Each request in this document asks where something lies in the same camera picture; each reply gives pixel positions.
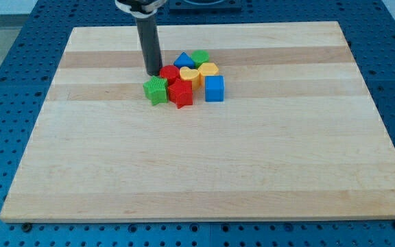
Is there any blue triangle block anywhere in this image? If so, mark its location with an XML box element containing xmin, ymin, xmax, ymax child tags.
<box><xmin>173</xmin><ymin>52</ymin><xmax>195</xmax><ymax>69</ymax></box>

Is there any wooden board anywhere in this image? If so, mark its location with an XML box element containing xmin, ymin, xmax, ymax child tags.
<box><xmin>0</xmin><ymin>21</ymin><xmax>395</xmax><ymax>223</ymax></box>

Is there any green cylinder block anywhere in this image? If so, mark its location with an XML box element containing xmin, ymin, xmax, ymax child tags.
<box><xmin>191</xmin><ymin>50</ymin><xmax>210</xmax><ymax>69</ymax></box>

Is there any red star block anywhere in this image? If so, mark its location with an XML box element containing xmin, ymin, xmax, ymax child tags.
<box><xmin>167</xmin><ymin>78</ymin><xmax>193</xmax><ymax>108</ymax></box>

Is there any yellow heart block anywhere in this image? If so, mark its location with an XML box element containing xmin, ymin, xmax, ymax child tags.
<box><xmin>180</xmin><ymin>67</ymin><xmax>201</xmax><ymax>90</ymax></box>

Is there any blue cube block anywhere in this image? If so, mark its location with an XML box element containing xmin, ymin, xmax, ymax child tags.
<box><xmin>205</xmin><ymin>75</ymin><xmax>225</xmax><ymax>102</ymax></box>

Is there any green star block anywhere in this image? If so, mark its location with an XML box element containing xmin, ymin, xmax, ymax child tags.
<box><xmin>143</xmin><ymin>76</ymin><xmax>169</xmax><ymax>106</ymax></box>

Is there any red cylinder block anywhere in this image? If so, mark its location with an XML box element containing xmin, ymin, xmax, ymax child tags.
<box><xmin>159</xmin><ymin>65</ymin><xmax>180</xmax><ymax>85</ymax></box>

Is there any yellow hexagon block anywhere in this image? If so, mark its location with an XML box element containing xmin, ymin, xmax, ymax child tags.
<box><xmin>198</xmin><ymin>62</ymin><xmax>219</xmax><ymax>87</ymax></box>

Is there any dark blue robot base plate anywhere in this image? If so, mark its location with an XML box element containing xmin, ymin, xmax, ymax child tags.
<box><xmin>168</xmin><ymin>0</ymin><xmax>242</xmax><ymax>12</ymax></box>

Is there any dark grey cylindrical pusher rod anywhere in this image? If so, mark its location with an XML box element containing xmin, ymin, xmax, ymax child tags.
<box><xmin>136</xmin><ymin>14</ymin><xmax>163</xmax><ymax>76</ymax></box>

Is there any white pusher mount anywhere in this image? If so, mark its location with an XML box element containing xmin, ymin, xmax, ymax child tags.
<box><xmin>115</xmin><ymin>0</ymin><xmax>167</xmax><ymax>14</ymax></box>

